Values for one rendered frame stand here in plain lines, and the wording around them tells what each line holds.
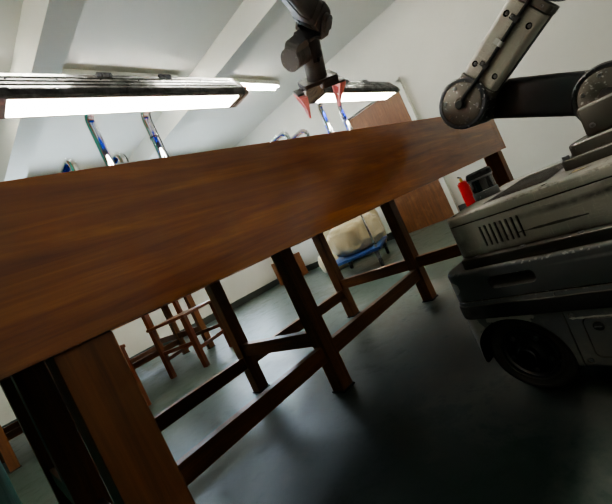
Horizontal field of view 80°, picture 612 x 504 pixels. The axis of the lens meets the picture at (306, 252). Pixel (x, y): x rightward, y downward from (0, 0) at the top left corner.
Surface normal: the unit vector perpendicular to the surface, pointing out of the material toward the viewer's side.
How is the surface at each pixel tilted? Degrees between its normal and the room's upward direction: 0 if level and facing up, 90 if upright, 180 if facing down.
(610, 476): 0
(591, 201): 90
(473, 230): 90
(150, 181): 90
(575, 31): 90
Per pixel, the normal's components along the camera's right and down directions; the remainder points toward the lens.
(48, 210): 0.65, -0.28
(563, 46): -0.61, 0.30
